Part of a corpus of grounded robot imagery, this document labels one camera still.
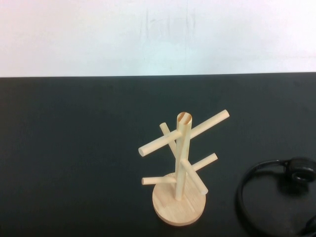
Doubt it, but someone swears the black over-ear headphones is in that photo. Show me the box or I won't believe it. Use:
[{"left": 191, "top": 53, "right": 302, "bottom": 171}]
[{"left": 234, "top": 157, "right": 316, "bottom": 237}]

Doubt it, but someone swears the light wooden peg stand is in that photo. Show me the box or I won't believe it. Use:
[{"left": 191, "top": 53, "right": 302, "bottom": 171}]
[{"left": 137, "top": 109, "right": 230, "bottom": 227}]

